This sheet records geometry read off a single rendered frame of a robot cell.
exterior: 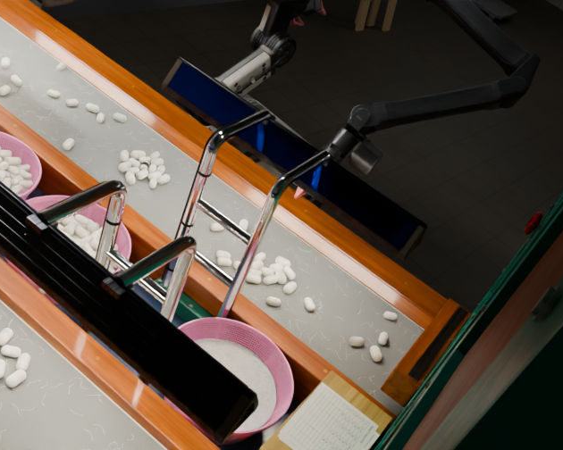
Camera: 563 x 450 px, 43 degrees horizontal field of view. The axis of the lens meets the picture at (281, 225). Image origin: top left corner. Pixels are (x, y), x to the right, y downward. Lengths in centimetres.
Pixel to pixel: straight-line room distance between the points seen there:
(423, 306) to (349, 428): 46
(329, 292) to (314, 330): 14
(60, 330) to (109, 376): 13
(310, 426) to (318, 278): 45
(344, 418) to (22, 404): 58
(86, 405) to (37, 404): 8
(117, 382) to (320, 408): 38
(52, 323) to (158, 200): 48
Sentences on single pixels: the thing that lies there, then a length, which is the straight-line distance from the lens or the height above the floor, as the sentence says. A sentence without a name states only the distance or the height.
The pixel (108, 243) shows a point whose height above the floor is 99.
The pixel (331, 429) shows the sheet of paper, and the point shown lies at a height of 78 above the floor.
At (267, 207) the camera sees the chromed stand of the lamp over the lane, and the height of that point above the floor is 106.
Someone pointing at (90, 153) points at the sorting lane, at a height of 74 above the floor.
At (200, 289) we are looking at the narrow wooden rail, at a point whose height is 75.
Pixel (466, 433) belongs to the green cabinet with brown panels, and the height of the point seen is 169.
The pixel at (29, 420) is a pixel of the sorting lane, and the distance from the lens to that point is 128.
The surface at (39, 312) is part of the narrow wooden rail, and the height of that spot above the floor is 77.
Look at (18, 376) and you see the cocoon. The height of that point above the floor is 76.
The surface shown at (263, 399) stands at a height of 73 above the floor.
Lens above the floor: 182
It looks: 37 degrees down
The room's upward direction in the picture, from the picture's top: 24 degrees clockwise
